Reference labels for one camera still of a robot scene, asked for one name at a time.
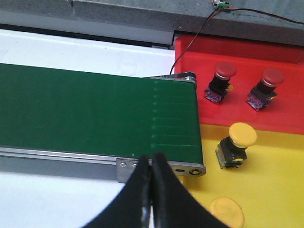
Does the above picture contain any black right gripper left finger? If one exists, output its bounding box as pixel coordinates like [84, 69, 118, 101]
[84, 155, 151, 228]

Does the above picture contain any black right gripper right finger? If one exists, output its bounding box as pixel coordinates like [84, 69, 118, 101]
[152, 153, 227, 228]

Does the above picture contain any yellow mushroom push button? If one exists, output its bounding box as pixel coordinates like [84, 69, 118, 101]
[216, 122, 257, 169]

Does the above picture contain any red mushroom push button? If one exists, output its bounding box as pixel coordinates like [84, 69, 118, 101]
[245, 68, 285, 112]
[204, 61, 237, 105]

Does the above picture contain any yellow mushroom button in tray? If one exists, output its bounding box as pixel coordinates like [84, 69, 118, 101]
[209, 197, 245, 228]

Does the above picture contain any yellow plastic tray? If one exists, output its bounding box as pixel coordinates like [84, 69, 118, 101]
[182, 124, 304, 228]

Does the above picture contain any green conveyor belt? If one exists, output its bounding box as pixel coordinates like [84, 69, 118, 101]
[0, 64, 203, 163]

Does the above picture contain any red plastic bin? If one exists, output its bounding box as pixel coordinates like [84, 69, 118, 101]
[175, 35, 304, 134]

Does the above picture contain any small sensor circuit board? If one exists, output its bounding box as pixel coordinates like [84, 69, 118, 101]
[211, 0, 230, 10]

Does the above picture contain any grey stone countertop slab right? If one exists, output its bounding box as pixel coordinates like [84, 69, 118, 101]
[73, 0, 304, 46]

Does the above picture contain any grey stone countertop slab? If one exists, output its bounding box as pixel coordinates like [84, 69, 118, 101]
[0, 0, 73, 14]
[73, 0, 304, 46]

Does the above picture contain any grey stone countertop slab left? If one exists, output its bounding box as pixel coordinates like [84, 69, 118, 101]
[0, 0, 73, 14]

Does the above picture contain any aluminium conveyor side rail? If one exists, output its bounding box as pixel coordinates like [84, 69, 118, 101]
[0, 144, 206, 183]

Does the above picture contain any thin red orange wire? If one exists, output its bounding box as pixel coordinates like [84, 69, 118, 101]
[169, 7, 304, 76]

